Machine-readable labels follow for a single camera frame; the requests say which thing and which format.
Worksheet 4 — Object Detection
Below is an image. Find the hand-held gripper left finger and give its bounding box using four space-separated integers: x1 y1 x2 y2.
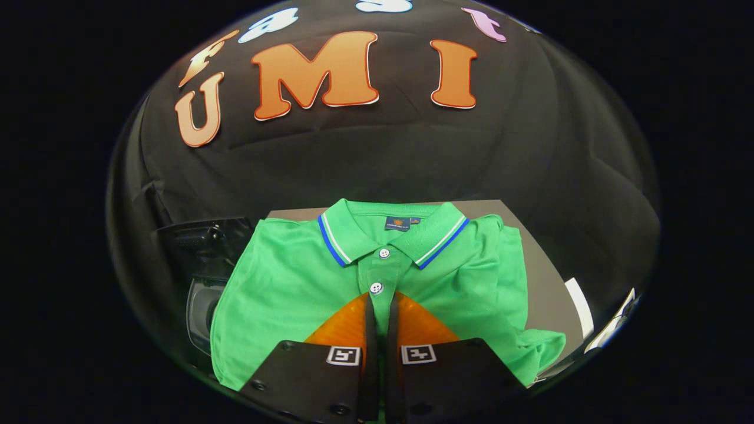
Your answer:
239 291 381 424

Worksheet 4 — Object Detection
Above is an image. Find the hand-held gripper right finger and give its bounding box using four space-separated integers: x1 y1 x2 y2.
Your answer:
386 290 529 424

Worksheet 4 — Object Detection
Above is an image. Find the green polo shirt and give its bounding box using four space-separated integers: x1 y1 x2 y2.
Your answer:
210 198 567 393

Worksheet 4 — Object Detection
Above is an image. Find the dark grey washing machine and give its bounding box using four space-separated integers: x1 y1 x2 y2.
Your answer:
177 274 236 377

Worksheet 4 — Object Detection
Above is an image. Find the dark glass washing machine lid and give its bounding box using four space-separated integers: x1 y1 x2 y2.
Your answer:
156 217 256 279

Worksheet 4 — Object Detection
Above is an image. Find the grey cabinet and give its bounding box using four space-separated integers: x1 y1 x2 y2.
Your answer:
265 199 585 380

